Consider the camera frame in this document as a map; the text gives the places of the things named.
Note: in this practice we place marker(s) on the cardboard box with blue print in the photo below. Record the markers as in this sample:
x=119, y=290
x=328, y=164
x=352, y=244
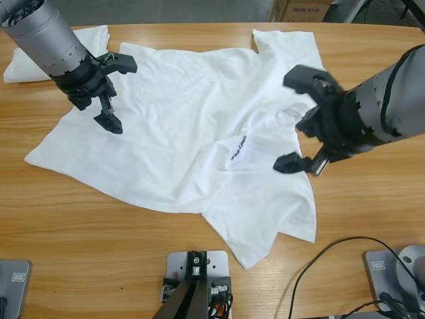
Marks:
x=302, y=13

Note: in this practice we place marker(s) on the white mounting plate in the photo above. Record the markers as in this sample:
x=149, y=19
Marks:
x=217, y=262

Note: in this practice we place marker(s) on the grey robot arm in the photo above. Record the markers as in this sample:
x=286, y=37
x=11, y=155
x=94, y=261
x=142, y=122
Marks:
x=36, y=33
x=398, y=99

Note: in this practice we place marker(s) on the white metal frame bar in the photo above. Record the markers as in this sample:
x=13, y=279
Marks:
x=355, y=11

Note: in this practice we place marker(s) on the black tripod leg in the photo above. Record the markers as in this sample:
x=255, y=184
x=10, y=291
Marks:
x=416, y=18

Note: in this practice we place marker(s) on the folded plain white t-shirt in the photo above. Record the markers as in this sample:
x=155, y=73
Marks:
x=96, y=38

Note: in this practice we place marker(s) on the white t-shirt with black logo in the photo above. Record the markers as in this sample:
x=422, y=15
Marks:
x=182, y=116

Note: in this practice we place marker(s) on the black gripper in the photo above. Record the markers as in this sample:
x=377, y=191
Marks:
x=83, y=83
x=338, y=129

